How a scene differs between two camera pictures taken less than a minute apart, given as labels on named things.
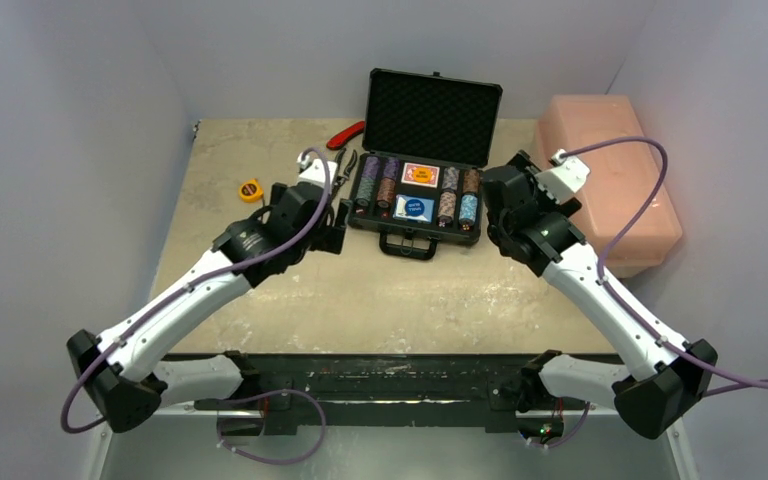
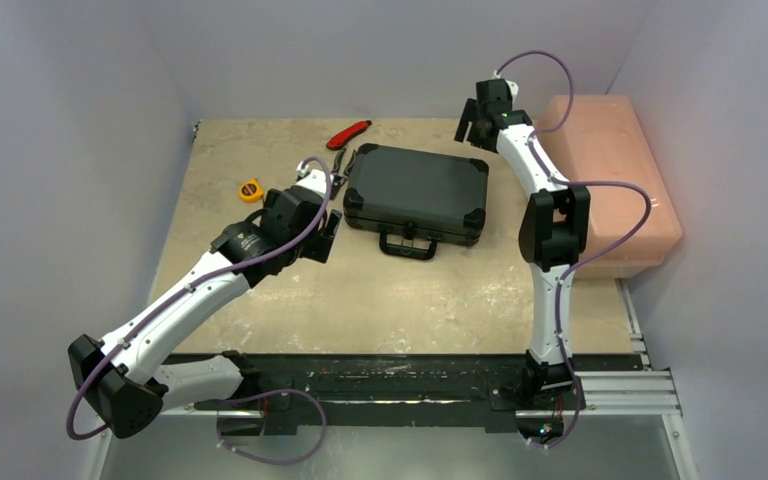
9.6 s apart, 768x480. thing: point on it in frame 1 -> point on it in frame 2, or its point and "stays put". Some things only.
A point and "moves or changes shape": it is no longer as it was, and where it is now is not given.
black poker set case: (427, 138) moves or changes shape
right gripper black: (502, 234) -> (478, 126)
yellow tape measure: (250, 191) stays put
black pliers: (345, 177) stays put
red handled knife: (339, 139) stays put
